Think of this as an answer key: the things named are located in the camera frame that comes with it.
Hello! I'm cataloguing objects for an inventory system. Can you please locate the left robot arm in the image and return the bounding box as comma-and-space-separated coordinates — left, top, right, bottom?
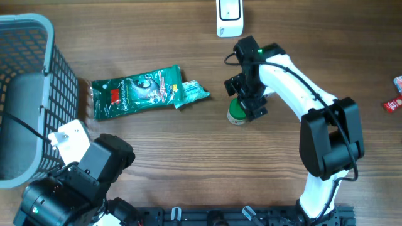
13, 134, 135, 226

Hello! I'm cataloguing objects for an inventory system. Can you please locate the green snack bag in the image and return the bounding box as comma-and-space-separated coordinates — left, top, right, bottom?
91, 65, 183, 121

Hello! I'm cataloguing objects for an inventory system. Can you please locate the black left camera cable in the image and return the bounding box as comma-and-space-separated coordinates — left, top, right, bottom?
0, 111, 53, 142

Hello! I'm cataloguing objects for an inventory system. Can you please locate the grey plastic shopping basket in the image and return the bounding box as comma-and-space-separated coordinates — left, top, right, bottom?
1, 13, 80, 189

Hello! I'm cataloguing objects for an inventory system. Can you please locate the small jar green lid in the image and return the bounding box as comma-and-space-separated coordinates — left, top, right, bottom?
227, 98, 247, 126

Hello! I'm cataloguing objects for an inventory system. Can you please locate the red snack sachet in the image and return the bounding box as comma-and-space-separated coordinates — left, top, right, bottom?
383, 95, 402, 112

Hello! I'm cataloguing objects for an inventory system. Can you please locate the light blue tissue pack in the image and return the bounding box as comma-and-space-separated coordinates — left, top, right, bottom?
174, 80, 210, 109

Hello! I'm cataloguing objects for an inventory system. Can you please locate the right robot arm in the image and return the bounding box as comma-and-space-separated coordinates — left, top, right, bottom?
224, 36, 364, 225

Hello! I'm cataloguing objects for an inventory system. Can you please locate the pink white tissue pack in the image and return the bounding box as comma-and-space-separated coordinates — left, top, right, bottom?
393, 76, 402, 95

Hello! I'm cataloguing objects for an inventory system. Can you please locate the white barcode scanner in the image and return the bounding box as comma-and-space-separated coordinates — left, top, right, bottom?
215, 0, 244, 38

